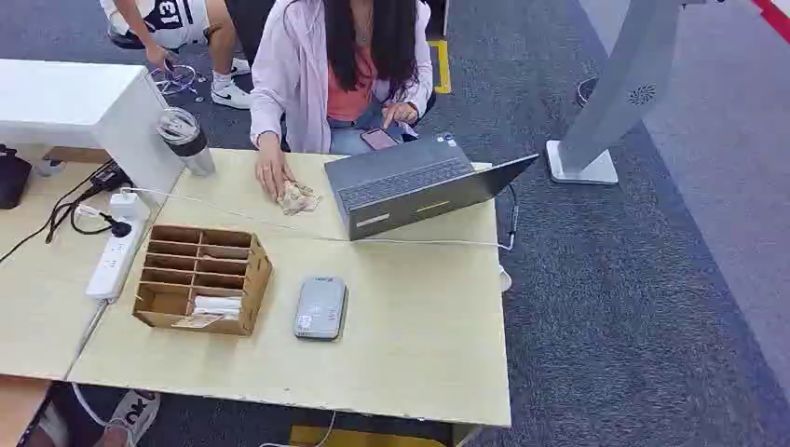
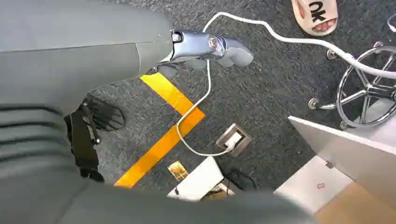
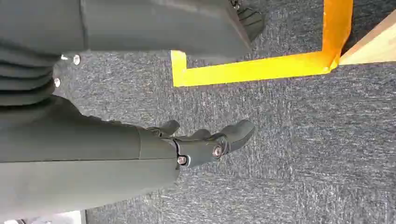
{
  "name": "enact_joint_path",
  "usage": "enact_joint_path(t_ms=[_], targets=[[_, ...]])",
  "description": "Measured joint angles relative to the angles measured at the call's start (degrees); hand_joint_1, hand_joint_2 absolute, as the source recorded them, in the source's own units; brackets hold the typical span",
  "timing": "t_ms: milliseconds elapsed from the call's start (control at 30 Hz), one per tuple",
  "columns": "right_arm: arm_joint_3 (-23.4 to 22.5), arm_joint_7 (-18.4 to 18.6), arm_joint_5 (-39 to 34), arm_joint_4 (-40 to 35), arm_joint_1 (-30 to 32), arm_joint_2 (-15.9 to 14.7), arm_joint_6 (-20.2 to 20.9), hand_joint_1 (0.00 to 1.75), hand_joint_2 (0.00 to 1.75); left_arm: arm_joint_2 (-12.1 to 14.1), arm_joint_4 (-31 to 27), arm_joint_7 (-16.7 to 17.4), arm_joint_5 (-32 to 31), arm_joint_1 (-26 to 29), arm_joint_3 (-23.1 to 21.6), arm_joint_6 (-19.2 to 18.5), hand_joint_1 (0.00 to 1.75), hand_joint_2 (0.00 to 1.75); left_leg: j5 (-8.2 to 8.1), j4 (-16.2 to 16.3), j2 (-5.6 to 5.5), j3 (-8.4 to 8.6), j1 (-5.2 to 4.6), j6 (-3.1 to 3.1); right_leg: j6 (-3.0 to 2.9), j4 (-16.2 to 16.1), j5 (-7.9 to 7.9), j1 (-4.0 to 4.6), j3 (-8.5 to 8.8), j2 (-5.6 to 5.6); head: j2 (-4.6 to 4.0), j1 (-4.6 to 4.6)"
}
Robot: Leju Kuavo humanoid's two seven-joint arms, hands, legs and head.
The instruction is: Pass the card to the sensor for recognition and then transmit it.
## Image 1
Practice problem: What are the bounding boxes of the grey open laptop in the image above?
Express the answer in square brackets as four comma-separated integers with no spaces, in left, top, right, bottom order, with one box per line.
[323,134,540,242]

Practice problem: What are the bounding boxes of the pink smartphone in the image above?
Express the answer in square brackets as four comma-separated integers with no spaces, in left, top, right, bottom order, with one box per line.
[360,128,400,152]

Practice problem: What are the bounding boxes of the crumpled paper wad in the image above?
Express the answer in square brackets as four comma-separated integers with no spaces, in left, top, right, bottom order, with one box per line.
[276,180,323,216]

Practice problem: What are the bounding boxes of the grey card reader device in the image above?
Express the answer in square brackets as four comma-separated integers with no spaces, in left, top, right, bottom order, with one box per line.
[293,276,349,343]

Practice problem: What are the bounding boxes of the seated person at desk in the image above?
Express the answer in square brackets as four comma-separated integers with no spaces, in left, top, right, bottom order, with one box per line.
[249,0,435,204]

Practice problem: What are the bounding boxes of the white cards in box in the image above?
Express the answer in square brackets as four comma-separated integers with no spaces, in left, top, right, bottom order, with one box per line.
[171,295,243,329]

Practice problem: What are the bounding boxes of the wooden compartment card box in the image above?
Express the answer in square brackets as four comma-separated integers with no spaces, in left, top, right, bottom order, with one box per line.
[131,224,274,337]

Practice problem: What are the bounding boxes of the steel tumbler with lid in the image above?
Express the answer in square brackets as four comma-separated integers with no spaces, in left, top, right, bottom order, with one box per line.
[155,107,217,179]

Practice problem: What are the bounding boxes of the white charger plug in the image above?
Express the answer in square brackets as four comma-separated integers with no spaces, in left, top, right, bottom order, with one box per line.
[109,191,142,221]

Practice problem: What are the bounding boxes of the white power strip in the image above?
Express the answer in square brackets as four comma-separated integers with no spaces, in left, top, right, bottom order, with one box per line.
[85,211,151,304]

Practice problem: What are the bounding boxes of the black power adapter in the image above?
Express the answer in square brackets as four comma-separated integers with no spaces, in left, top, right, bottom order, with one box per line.
[89,165,131,193]

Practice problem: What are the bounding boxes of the crouching person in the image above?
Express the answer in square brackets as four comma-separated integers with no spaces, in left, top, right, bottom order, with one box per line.
[99,0,253,111]

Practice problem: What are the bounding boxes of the person's shoe with print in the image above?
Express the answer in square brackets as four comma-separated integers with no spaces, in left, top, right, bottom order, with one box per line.
[103,389,162,447]

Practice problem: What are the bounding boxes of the black bag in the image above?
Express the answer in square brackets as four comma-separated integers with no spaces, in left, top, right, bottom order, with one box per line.
[0,143,34,211]

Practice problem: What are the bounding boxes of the black laptop cable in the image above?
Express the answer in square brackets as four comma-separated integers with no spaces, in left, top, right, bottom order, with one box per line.
[506,183,521,250]

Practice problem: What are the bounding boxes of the white charging cable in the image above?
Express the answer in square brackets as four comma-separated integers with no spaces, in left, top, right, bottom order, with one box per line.
[136,187,514,253]

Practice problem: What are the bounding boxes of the wire coil on floor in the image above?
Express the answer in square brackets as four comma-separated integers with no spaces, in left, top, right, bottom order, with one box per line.
[149,63,198,97]

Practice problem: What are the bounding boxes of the black plug with cable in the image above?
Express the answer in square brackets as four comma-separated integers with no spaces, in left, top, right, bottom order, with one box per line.
[69,203,134,239]

